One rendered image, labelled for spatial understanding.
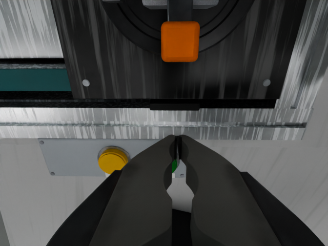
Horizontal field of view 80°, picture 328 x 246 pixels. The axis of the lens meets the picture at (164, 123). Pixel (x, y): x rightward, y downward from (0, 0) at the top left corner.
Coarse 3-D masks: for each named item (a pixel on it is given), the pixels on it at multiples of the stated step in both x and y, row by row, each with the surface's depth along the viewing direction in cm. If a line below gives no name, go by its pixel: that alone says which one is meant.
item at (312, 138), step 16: (320, 96) 33; (320, 112) 35; (320, 128) 36; (0, 144) 40; (16, 144) 40; (32, 144) 40; (208, 144) 39; (224, 144) 38; (240, 144) 38; (256, 144) 38; (272, 144) 38; (288, 144) 38; (304, 144) 38; (320, 144) 38
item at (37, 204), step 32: (0, 160) 42; (32, 160) 42; (256, 160) 40; (288, 160) 40; (320, 160) 40; (0, 192) 47; (32, 192) 46; (64, 192) 46; (192, 192) 45; (288, 192) 44; (320, 192) 43; (32, 224) 52; (320, 224) 48
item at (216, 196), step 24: (192, 144) 12; (192, 168) 10; (216, 168) 10; (216, 192) 8; (240, 192) 8; (192, 216) 8; (216, 216) 7; (240, 216) 7; (264, 216) 7; (192, 240) 8; (216, 240) 6; (240, 240) 6; (264, 240) 6
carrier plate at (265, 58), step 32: (64, 0) 19; (96, 0) 19; (256, 0) 18; (288, 0) 18; (64, 32) 20; (96, 32) 20; (256, 32) 19; (288, 32) 19; (96, 64) 21; (128, 64) 21; (160, 64) 21; (192, 64) 21; (224, 64) 21; (256, 64) 21; (288, 64) 21; (96, 96) 23; (128, 96) 23; (160, 96) 23; (192, 96) 23; (224, 96) 22; (256, 96) 22
